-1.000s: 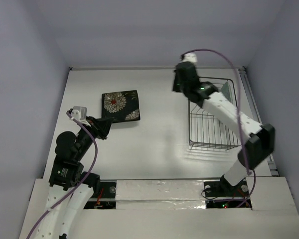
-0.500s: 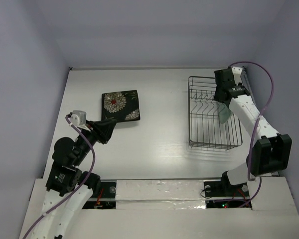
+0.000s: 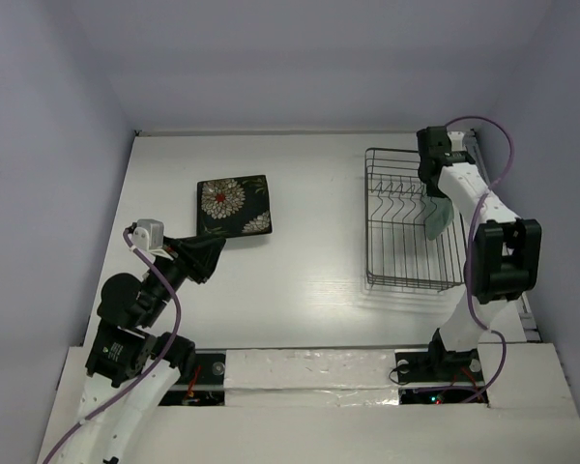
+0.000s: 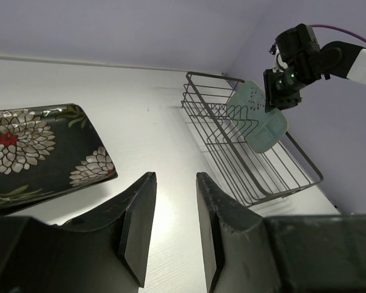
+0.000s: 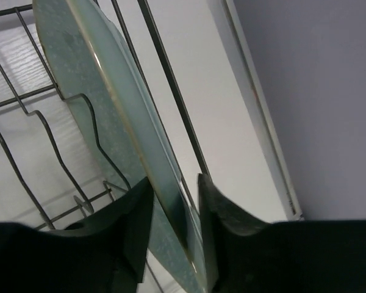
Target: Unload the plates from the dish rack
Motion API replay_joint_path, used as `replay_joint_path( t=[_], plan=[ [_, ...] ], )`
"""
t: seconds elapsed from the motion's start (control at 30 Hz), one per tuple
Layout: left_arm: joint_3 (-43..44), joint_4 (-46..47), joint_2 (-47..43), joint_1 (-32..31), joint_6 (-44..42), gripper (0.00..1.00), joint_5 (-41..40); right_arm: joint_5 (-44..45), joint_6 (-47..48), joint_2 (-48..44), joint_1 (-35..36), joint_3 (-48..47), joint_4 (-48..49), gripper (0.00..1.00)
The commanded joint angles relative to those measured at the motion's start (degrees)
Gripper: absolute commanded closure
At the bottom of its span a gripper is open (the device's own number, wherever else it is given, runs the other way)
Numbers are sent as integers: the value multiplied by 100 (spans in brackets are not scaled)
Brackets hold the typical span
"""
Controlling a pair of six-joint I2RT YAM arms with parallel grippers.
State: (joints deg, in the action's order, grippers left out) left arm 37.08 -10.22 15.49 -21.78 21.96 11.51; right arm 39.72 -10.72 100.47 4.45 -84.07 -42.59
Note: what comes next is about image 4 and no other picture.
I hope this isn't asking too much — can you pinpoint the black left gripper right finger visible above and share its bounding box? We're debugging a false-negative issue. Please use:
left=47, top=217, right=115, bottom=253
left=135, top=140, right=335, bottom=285
left=196, top=173, right=366, bottom=292

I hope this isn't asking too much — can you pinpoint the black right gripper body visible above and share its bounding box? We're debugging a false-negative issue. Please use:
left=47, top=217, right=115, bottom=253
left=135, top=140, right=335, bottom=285
left=264, top=24, right=320, bottom=112

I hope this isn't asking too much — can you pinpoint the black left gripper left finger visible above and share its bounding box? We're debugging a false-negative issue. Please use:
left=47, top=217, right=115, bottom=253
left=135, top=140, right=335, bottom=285
left=0, top=172, right=157, bottom=292

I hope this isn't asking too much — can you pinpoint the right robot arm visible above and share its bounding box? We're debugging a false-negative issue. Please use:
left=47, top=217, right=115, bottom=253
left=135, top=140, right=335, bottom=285
left=264, top=24, right=366, bottom=112

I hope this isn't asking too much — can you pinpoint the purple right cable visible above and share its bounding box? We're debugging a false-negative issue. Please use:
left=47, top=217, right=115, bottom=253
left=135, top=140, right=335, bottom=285
left=310, top=23, right=366, bottom=49

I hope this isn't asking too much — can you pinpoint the wire dish rack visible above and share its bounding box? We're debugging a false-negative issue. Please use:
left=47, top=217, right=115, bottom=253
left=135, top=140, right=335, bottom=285
left=181, top=71, right=324, bottom=207

